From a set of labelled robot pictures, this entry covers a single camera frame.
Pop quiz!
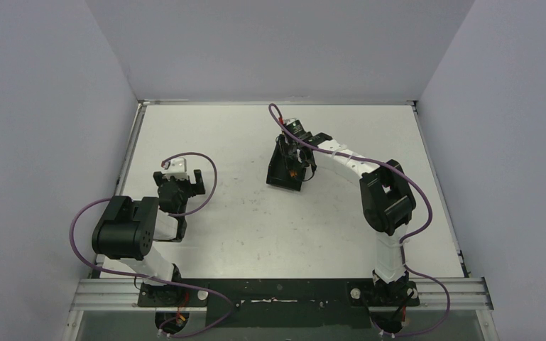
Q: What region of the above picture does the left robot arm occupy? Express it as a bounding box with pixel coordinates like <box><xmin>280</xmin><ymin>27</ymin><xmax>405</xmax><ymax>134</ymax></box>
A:
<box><xmin>92</xmin><ymin>169</ymin><xmax>205</xmax><ymax>306</ymax></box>

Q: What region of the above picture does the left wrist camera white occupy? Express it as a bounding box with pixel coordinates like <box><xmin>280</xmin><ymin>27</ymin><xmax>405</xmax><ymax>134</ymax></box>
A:
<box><xmin>162</xmin><ymin>157</ymin><xmax>189</xmax><ymax>180</ymax></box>

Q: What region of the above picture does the aluminium rail frame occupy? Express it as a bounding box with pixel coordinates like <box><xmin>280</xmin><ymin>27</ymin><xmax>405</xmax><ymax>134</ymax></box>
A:
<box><xmin>72</xmin><ymin>104</ymin><xmax>497</xmax><ymax>340</ymax></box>

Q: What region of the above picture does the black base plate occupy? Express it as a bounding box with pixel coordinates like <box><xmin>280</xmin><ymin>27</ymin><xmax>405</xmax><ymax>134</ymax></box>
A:
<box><xmin>137</xmin><ymin>278</ymin><xmax>420</xmax><ymax>330</ymax></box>

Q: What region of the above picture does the black plastic bin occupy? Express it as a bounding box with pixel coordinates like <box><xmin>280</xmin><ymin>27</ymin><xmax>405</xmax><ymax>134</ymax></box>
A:
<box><xmin>266</xmin><ymin>138</ymin><xmax>310</xmax><ymax>192</ymax></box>

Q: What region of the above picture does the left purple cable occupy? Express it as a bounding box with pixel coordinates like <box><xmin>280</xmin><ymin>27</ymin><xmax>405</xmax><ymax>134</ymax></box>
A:
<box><xmin>69</xmin><ymin>151</ymin><xmax>234</xmax><ymax>339</ymax></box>

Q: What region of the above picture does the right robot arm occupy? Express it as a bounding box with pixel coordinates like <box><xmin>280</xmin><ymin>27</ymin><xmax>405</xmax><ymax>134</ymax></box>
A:
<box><xmin>266</xmin><ymin>119</ymin><xmax>419</xmax><ymax>307</ymax></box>

